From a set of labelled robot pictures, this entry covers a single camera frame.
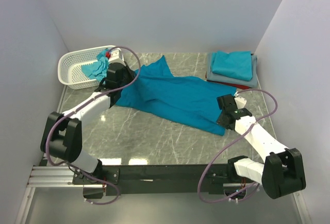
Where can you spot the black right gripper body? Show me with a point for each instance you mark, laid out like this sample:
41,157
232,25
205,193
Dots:
220,121

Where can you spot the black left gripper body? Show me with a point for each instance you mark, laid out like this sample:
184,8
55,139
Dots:
127,75

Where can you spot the teal blue t-shirt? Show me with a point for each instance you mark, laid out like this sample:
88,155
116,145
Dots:
188,100

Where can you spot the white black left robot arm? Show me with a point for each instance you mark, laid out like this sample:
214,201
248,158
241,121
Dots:
62,137

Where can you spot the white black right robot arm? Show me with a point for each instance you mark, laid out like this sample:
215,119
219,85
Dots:
281,171

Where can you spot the light turquoise crumpled t-shirt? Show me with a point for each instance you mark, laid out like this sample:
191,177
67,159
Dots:
98,69

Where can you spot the folded red t-shirt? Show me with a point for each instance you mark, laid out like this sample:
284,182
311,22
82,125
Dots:
225,81

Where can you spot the white perforated plastic basket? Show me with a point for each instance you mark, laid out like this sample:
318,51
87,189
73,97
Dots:
69,67

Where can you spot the folded teal t-shirt top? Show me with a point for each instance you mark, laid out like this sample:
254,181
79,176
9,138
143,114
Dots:
237,64

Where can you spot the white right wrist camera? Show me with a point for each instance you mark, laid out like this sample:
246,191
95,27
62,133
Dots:
240,102

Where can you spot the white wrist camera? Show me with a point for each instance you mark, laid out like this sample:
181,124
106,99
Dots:
115,56
240,102

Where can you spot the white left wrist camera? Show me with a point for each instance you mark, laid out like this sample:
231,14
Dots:
115,56

